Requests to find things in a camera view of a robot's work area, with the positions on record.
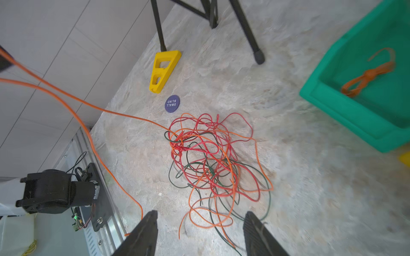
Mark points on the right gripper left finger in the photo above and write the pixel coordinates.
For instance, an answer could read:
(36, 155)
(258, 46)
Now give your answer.
(142, 241)

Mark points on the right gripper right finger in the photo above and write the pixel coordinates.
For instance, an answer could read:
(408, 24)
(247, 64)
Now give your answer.
(259, 241)

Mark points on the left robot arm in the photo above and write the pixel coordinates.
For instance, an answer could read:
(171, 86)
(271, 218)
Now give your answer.
(51, 192)

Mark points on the left green circuit board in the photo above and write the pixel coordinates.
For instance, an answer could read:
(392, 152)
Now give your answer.
(78, 220)

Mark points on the purple round token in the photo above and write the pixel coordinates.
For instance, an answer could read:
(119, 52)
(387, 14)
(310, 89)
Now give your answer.
(172, 104)

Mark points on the yellow plastic bin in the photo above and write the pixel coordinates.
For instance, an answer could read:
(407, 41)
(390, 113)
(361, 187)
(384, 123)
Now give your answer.
(405, 158)

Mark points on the yellow triangular plastic block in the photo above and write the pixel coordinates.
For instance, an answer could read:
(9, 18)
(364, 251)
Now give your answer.
(164, 65)

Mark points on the green plastic bin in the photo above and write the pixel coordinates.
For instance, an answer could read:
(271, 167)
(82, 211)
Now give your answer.
(380, 113)

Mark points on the black perforated music stand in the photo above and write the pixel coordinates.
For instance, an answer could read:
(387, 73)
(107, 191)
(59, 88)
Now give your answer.
(211, 14)

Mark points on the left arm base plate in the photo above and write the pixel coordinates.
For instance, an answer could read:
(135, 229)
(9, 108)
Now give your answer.
(97, 213)

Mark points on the aluminium mounting rail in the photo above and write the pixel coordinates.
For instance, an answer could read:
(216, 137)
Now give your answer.
(105, 231)

